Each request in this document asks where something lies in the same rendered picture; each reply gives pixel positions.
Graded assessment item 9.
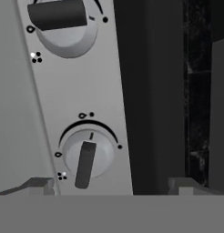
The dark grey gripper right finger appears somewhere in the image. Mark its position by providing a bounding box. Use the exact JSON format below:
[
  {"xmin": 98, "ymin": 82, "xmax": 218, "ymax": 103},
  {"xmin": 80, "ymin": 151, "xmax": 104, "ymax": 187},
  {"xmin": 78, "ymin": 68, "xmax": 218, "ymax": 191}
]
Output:
[{"xmin": 168, "ymin": 177, "xmax": 224, "ymax": 196}]

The silver stove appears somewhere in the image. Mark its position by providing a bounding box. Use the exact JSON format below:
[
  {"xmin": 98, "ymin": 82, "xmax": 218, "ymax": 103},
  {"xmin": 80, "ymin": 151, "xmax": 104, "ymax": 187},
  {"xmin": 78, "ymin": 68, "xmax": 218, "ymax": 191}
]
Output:
[{"xmin": 0, "ymin": 0, "xmax": 185, "ymax": 196}]

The white stove knob, black handle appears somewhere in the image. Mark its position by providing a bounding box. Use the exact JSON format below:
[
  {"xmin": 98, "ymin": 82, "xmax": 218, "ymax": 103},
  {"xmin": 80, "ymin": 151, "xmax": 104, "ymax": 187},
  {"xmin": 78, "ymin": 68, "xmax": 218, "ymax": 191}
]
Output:
[
  {"xmin": 60, "ymin": 128, "xmax": 116, "ymax": 190},
  {"xmin": 26, "ymin": 0, "xmax": 99, "ymax": 59}
]

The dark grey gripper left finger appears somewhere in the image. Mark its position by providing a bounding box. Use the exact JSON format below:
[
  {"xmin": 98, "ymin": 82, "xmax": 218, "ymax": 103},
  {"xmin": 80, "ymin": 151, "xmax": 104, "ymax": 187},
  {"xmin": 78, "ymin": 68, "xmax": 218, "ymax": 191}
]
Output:
[{"xmin": 0, "ymin": 177, "xmax": 56, "ymax": 196}]

